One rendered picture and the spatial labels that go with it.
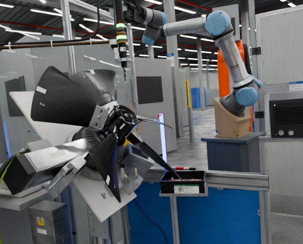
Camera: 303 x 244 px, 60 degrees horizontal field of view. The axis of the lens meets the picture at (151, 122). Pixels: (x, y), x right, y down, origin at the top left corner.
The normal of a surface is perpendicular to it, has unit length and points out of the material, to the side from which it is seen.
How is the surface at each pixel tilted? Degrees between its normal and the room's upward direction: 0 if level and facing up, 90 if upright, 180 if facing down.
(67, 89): 77
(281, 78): 89
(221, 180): 90
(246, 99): 115
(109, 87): 46
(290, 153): 90
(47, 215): 90
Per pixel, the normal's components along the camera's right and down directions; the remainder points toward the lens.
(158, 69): 0.70, 0.00
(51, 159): 0.62, -0.66
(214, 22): -0.41, 0.29
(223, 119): -0.67, 0.12
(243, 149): 0.04, 0.09
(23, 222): 0.89, -0.04
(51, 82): 0.62, -0.27
